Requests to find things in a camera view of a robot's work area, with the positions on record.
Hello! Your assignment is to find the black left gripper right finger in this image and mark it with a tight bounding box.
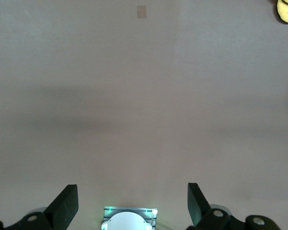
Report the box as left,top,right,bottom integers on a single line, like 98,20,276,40
187,183,282,230

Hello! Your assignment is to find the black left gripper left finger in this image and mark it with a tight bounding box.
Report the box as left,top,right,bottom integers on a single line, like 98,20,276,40
0,184,79,230

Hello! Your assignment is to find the small brown tape patch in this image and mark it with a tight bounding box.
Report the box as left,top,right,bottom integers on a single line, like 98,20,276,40
136,5,147,19

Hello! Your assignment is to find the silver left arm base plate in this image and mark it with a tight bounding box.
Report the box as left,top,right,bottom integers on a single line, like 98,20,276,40
102,205,158,230

